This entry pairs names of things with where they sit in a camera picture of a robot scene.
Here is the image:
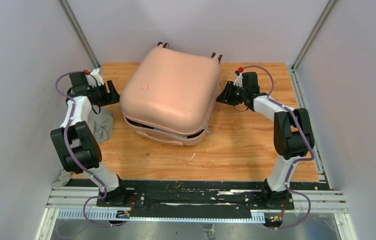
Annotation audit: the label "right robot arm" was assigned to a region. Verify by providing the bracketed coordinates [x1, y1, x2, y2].
[216, 70, 314, 209]

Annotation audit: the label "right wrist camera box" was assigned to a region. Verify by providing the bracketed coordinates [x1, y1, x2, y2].
[233, 73, 243, 88]

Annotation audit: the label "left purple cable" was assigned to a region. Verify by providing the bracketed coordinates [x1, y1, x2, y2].
[55, 69, 125, 228]

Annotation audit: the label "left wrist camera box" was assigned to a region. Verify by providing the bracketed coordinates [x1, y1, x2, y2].
[88, 68, 104, 87]

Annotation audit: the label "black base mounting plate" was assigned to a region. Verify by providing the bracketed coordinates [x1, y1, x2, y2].
[96, 179, 295, 220]

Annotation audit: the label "grey cloth garment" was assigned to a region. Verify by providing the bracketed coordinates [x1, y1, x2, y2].
[52, 109, 113, 188]

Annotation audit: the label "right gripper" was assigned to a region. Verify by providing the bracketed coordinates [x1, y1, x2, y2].
[215, 81, 247, 106]

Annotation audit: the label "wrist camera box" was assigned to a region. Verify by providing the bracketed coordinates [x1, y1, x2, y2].
[88, 68, 104, 87]
[233, 73, 243, 88]

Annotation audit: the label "pink suitcase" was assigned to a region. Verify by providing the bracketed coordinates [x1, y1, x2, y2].
[120, 42, 222, 146]

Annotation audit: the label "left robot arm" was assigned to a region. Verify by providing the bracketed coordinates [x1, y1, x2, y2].
[50, 68, 129, 207]

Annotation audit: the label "aluminium frame rails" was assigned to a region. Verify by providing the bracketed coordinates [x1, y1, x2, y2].
[36, 187, 357, 240]

